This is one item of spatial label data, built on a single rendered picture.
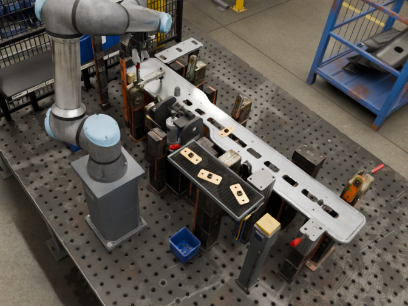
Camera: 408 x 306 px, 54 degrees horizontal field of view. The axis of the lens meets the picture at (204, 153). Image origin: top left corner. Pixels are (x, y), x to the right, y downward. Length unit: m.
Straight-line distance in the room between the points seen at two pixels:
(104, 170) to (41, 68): 0.87
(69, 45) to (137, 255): 0.94
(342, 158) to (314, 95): 1.58
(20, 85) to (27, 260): 1.11
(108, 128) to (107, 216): 0.41
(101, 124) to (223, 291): 0.85
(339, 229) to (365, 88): 2.34
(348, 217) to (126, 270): 0.94
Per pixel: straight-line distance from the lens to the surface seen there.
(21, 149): 2.30
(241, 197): 1.45
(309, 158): 1.82
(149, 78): 2.02
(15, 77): 2.20
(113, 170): 1.52
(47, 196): 2.06
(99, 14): 1.25
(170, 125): 1.73
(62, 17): 1.29
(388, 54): 3.74
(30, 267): 2.70
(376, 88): 3.92
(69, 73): 1.38
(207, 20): 4.63
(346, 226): 1.70
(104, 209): 1.63
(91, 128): 1.42
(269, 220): 1.41
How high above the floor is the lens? 2.32
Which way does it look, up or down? 48 degrees down
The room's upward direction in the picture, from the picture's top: 7 degrees clockwise
